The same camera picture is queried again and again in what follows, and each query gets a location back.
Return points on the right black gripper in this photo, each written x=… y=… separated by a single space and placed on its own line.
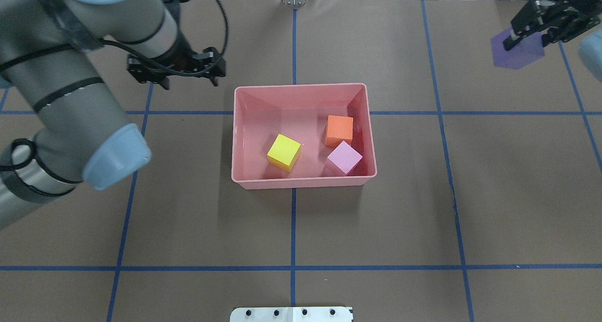
x=560 y=12

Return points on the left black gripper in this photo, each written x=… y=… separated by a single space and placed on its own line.
x=180 y=58

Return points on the purple foam block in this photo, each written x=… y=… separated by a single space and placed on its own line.
x=524 y=53

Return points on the yellow foam block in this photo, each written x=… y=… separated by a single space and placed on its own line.
x=284 y=153

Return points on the orange foam block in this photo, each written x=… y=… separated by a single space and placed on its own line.
x=338 y=129

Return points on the pink foam block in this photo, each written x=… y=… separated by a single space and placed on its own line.
x=343 y=159

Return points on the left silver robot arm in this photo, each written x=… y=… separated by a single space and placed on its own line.
x=87 y=137

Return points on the pink plastic bin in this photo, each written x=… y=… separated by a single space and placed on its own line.
x=261 y=113

